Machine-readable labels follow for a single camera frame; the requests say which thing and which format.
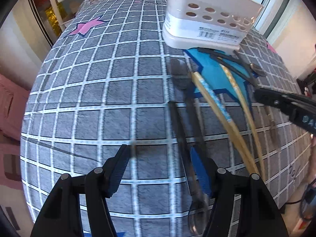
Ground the black handled spoon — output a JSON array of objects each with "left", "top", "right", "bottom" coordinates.
[{"left": 168, "top": 58, "right": 209, "bottom": 235}]

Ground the dark handled spoon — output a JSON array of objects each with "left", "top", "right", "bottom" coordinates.
[{"left": 197, "top": 48, "right": 266, "bottom": 88}]

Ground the plain bamboo chopstick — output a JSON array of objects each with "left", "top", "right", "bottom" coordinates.
[{"left": 220, "top": 64, "right": 266, "bottom": 181}]

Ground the blue star sticker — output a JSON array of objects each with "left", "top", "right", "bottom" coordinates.
[{"left": 184, "top": 48, "right": 252, "bottom": 111}]

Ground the beige plastic utensil holder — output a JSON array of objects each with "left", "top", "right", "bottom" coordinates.
[{"left": 162, "top": 0, "right": 263, "bottom": 55}]

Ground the grey checkered tablecloth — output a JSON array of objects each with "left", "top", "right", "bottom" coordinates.
[{"left": 20, "top": 0, "right": 311, "bottom": 236}]

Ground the pink star sticker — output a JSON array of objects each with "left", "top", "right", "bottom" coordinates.
[{"left": 68, "top": 17, "right": 108, "bottom": 37}]

